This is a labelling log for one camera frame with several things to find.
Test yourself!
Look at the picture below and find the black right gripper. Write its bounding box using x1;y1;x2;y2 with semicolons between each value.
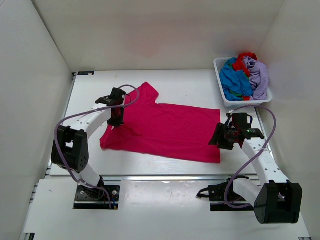
208;123;237;150

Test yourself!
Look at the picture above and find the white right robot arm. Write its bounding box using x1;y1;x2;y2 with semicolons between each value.
209;111;303;224

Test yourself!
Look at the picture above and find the dark label sticker on table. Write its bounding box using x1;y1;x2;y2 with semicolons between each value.
77;71;95;76

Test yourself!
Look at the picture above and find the lavender t-shirt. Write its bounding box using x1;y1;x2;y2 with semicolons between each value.
242;56;269;101

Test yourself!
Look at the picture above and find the white plastic laundry basket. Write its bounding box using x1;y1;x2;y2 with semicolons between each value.
213;57;273;108

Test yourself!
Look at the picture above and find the crimson red t-shirt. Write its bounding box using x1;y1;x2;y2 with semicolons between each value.
100;82;221;164

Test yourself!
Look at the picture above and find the aluminium table edge rail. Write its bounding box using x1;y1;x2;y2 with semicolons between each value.
44;174;261;183

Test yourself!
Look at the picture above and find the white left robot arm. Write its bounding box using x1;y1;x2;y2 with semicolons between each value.
51;87;127;199

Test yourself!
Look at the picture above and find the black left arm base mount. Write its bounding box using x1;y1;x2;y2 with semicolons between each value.
73;183;121;210

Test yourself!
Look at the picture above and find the aluminium left side rail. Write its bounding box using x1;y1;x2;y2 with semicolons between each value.
45;71;78;178

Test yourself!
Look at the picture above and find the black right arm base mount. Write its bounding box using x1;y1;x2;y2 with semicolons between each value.
196;177;254;212

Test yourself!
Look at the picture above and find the blue t-shirt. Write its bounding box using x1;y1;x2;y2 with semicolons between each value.
219;57;253;102

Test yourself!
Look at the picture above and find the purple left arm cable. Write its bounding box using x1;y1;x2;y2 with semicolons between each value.
54;84;140;210

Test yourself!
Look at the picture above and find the red t-shirt in basket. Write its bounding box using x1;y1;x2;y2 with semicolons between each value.
232;52;258;77

